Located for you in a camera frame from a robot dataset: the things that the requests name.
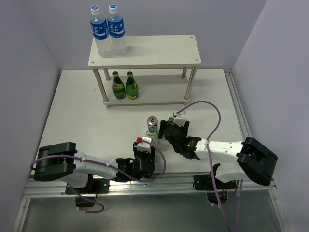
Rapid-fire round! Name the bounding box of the green glass bottle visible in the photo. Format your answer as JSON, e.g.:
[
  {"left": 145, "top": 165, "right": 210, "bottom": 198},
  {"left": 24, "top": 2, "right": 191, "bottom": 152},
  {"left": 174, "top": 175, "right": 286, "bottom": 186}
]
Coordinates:
[
  {"left": 112, "top": 71, "right": 126, "bottom": 100},
  {"left": 126, "top": 71, "right": 139, "bottom": 100}
]

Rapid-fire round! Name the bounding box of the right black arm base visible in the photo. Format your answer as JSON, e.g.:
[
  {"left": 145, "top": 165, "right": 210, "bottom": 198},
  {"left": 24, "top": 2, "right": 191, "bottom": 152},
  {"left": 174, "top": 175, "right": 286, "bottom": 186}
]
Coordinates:
[{"left": 193, "top": 174, "right": 237, "bottom": 191}]

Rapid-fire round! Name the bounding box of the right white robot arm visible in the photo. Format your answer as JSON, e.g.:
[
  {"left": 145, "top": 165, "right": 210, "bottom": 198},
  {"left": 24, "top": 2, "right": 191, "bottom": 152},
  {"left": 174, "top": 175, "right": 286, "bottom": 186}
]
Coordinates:
[{"left": 158, "top": 120, "right": 278, "bottom": 189}]

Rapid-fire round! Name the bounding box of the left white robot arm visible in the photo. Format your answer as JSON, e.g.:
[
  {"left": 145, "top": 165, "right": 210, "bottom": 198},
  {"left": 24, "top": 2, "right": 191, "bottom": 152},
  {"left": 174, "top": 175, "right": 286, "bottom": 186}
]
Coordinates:
[{"left": 33, "top": 142, "right": 155, "bottom": 193}]

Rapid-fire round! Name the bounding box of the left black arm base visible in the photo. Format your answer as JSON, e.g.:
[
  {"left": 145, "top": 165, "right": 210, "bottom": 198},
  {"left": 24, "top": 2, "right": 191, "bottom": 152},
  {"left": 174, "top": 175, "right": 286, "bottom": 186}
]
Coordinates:
[{"left": 74, "top": 179, "right": 109, "bottom": 195}]

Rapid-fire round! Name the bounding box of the white two-tier shelf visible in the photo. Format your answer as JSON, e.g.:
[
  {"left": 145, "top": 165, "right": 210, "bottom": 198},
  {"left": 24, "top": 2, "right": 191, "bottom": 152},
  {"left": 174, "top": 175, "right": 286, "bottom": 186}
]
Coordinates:
[{"left": 88, "top": 35, "right": 201, "bottom": 108}]

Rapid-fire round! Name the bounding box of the rear red silver can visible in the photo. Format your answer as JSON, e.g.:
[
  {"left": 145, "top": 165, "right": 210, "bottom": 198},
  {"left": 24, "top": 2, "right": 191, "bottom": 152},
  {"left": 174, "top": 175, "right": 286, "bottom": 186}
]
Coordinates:
[{"left": 147, "top": 116, "right": 158, "bottom": 131}]

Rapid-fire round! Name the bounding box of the right blue-label water bottle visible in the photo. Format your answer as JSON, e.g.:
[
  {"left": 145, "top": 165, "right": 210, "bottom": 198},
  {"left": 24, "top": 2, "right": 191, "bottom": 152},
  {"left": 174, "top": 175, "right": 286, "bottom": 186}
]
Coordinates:
[{"left": 107, "top": 4, "right": 128, "bottom": 56}]

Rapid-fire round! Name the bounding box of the blue-label water bottle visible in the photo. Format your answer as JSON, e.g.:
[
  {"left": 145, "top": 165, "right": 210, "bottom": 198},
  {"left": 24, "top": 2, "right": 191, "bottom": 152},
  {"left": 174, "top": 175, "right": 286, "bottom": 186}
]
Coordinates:
[
  {"left": 107, "top": 4, "right": 128, "bottom": 56},
  {"left": 90, "top": 5, "right": 113, "bottom": 58}
]

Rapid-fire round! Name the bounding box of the left blue-label water bottle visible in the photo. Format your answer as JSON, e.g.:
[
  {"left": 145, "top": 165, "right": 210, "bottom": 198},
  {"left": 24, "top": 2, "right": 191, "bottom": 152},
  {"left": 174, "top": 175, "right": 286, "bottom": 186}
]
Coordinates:
[{"left": 90, "top": 5, "right": 113, "bottom": 58}]

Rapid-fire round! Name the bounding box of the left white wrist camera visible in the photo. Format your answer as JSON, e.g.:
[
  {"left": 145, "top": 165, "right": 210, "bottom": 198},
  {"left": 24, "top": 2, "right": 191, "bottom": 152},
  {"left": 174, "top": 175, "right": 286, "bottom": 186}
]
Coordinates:
[{"left": 136, "top": 136, "right": 152, "bottom": 153}]

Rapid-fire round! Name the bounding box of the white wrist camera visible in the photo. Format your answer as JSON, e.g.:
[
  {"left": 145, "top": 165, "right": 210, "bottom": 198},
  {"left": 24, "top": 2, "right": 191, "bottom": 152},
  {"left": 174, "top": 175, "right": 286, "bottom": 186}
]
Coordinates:
[
  {"left": 173, "top": 110, "right": 187, "bottom": 127},
  {"left": 136, "top": 136, "right": 152, "bottom": 153}
]

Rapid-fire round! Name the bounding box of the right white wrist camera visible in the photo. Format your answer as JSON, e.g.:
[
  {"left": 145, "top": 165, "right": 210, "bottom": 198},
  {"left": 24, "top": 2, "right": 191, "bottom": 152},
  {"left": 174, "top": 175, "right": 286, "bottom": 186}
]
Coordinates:
[{"left": 173, "top": 110, "right": 187, "bottom": 127}]

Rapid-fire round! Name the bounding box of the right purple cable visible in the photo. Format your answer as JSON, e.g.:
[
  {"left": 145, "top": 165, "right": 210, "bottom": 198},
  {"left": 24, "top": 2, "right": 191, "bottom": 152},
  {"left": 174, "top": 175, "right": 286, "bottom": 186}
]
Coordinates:
[{"left": 177, "top": 101, "right": 243, "bottom": 232}]

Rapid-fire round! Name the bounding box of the aluminium front rail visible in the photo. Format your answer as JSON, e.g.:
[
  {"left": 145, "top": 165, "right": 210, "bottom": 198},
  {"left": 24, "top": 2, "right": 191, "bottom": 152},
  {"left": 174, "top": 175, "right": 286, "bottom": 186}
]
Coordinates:
[{"left": 24, "top": 172, "right": 277, "bottom": 198}]

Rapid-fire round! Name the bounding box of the aluminium rail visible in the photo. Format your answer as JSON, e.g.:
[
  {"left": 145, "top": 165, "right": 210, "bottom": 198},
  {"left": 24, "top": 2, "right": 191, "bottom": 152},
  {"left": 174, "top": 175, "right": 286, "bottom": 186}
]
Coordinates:
[
  {"left": 223, "top": 68, "right": 252, "bottom": 139},
  {"left": 24, "top": 172, "right": 277, "bottom": 198}
]

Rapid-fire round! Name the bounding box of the aluminium right rail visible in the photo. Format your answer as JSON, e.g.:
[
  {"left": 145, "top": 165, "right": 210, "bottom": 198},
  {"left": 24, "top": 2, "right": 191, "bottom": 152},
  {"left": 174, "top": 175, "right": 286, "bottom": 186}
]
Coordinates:
[{"left": 223, "top": 68, "right": 252, "bottom": 139}]

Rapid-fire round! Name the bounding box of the black box under rail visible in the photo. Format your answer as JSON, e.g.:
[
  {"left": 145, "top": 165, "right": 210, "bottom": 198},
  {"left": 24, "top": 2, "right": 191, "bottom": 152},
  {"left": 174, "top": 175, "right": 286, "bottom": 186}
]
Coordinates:
[{"left": 75, "top": 197, "right": 96, "bottom": 208}]

